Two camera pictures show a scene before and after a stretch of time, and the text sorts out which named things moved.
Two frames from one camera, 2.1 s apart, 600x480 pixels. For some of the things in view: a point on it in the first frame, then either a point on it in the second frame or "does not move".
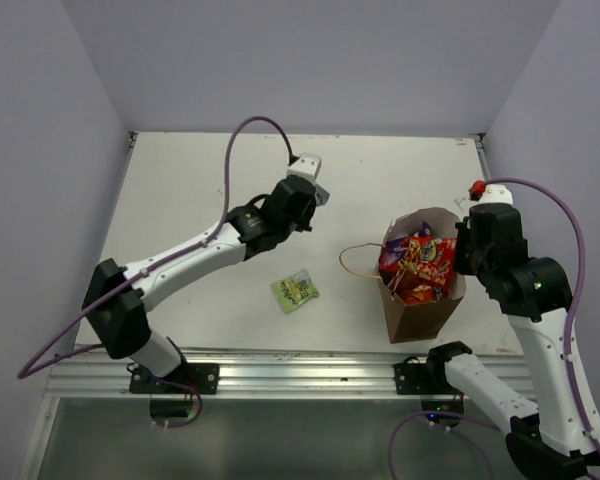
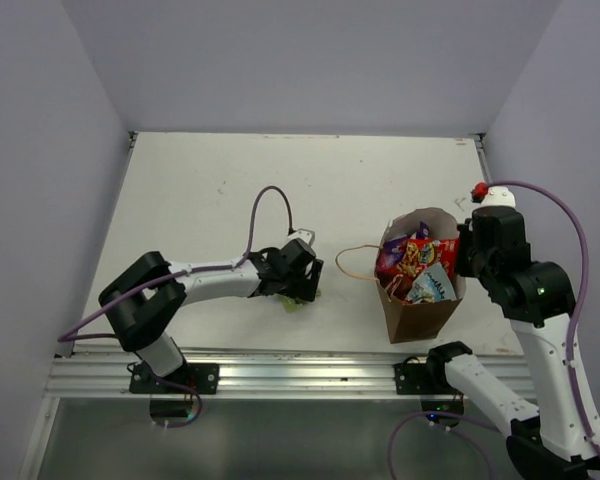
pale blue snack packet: x=321 y=195 to x=431 y=286
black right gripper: x=463 y=232 does not move
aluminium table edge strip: x=479 y=144 does not move
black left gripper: x=306 y=224 to x=305 y=287
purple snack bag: x=396 y=248 does not move
